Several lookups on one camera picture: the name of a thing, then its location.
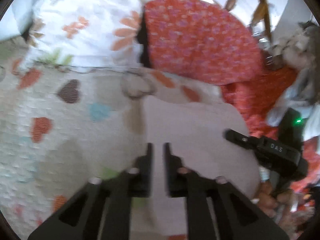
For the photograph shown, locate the floral white pillow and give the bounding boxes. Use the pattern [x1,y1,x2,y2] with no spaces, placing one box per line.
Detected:
[19,0,150,72]

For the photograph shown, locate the pale pink small garment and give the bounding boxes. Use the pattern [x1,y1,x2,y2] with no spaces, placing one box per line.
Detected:
[130,96,260,239]

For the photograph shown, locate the white paper bag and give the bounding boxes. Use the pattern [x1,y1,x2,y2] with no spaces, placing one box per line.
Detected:
[1,0,37,41]

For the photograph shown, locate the person's hand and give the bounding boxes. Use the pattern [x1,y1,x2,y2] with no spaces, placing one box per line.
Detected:
[252,180,316,238]

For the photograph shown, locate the camera with green light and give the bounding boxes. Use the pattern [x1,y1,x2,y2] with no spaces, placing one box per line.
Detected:
[278,108,304,151]

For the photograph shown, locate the light blue crumpled cloth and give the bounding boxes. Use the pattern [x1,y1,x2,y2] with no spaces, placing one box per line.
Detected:
[266,21,319,141]

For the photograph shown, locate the heart patterned quilt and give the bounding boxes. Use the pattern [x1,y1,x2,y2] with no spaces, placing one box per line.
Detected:
[0,37,226,240]

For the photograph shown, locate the red floral fabric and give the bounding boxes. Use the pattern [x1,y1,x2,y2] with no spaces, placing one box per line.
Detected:
[142,0,320,196]

